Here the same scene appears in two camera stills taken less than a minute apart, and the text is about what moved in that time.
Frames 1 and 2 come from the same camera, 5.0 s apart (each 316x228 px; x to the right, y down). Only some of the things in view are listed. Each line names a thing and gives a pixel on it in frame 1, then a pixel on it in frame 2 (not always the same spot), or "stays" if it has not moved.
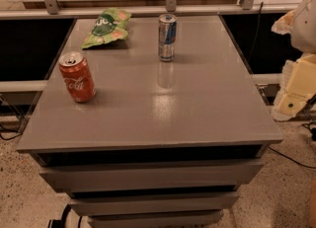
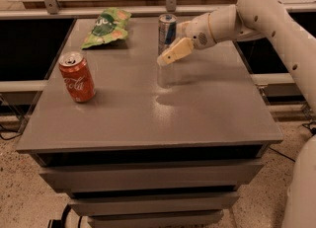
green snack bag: (112, 25) stays
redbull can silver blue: (167, 24) stays
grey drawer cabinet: (134, 141) stays
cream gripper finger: (297, 88) to (181, 48)
